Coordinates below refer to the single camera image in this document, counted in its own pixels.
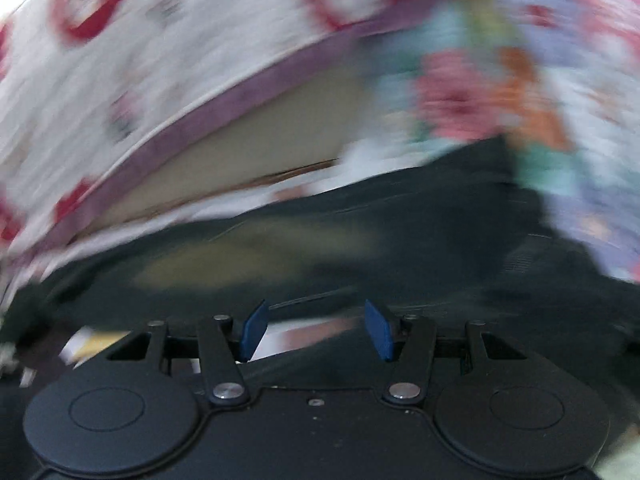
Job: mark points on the floral patterned cloth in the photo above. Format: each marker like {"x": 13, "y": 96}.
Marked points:
{"x": 550, "y": 110}

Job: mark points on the beige bed base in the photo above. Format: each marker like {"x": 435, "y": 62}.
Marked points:
{"x": 280, "y": 145}

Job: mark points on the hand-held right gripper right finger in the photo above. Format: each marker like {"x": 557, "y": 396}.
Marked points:
{"x": 377, "y": 330}

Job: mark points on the dark denim pants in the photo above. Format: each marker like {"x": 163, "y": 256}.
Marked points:
{"x": 400, "y": 240}

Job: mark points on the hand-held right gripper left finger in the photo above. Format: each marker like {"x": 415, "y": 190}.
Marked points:
{"x": 255, "y": 327}

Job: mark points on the white quilted bear bedspread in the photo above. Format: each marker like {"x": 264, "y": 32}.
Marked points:
{"x": 175, "y": 50}

